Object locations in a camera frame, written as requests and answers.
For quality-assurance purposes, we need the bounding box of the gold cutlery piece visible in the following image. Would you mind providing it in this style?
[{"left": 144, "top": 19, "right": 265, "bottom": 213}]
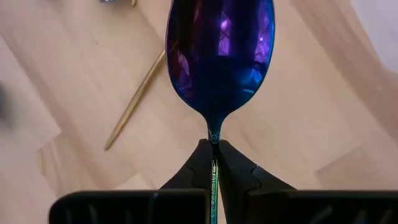
[{"left": 104, "top": 49, "right": 166, "bottom": 152}]

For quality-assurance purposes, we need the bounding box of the iridescent blue purple spoon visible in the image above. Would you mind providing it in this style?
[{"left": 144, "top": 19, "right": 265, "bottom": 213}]
[{"left": 164, "top": 0, "right": 276, "bottom": 224}]

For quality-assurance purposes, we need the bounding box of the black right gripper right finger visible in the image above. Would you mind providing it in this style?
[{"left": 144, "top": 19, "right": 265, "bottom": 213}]
[{"left": 217, "top": 139, "right": 398, "bottom": 224}]

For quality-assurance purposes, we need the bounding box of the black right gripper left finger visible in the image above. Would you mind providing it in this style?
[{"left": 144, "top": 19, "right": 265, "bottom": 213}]
[{"left": 49, "top": 138, "right": 216, "bottom": 224}]

